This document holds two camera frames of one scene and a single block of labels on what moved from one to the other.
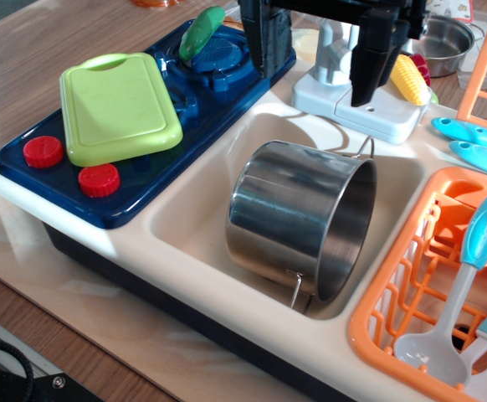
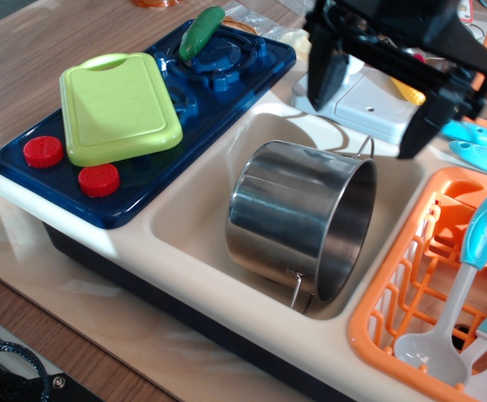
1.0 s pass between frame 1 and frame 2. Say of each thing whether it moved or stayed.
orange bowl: stayed
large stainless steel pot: stayed
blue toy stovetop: stayed
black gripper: moved
